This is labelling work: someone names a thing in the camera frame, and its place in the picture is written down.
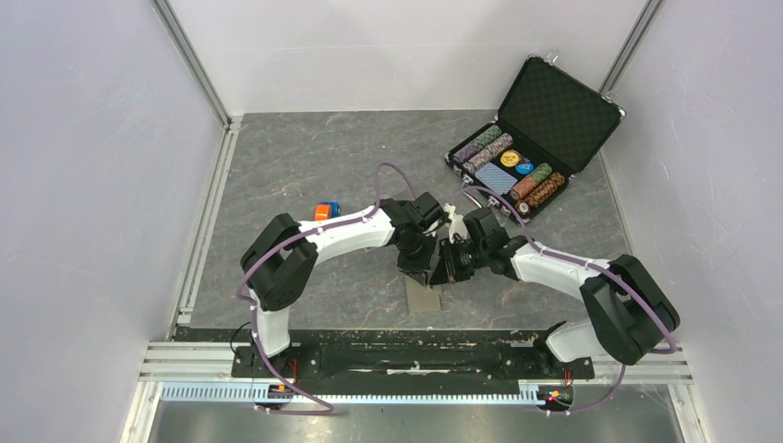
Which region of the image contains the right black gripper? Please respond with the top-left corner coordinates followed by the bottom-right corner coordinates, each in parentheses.
top-left (429, 236), bottom-right (488, 285)

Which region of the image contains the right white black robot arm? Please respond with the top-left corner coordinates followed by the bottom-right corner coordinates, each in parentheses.
top-left (429, 208), bottom-right (681, 377)

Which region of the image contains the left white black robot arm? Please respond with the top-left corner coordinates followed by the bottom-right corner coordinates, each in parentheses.
top-left (237, 193), bottom-right (448, 377)

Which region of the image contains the blue playing card deck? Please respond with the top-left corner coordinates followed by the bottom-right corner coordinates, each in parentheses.
top-left (475, 162), bottom-right (519, 195)

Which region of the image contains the purple poker chip row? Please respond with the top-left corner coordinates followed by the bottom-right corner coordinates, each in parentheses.
top-left (453, 133), bottom-right (512, 174)

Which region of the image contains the blue dealer chip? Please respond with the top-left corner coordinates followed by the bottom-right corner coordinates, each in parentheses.
top-left (514, 161), bottom-right (535, 175)

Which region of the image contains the yellow dealer chip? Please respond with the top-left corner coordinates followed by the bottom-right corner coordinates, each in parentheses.
top-left (500, 150), bottom-right (522, 168)

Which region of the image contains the orange blue small object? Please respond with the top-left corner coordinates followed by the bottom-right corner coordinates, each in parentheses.
top-left (313, 201), bottom-right (341, 222)

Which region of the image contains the green poker chip row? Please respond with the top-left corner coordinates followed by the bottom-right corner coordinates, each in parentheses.
top-left (471, 125), bottom-right (502, 150)

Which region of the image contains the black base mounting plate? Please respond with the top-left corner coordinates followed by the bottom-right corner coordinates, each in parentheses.
top-left (270, 329), bottom-right (595, 397)

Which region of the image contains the black poker chip case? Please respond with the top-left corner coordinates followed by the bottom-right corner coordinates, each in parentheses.
top-left (444, 55), bottom-right (626, 221)

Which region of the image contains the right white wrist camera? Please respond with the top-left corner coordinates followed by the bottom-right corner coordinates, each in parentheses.
top-left (443, 203), bottom-right (469, 243)

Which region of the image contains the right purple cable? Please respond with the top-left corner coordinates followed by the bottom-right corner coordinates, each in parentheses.
top-left (449, 186), bottom-right (679, 417)

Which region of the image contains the purple cable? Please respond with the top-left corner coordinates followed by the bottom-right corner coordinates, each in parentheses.
top-left (235, 162), bottom-right (420, 415)
top-left (449, 186), bottom-right (679, 417)

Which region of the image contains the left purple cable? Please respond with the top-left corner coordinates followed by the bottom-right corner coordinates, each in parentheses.
top-left (235, 162), bottom-right (420, 415)

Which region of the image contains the aluminium frame rail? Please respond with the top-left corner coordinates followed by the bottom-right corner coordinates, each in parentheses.
top-left (114, 1), bottom-right (235, 441)

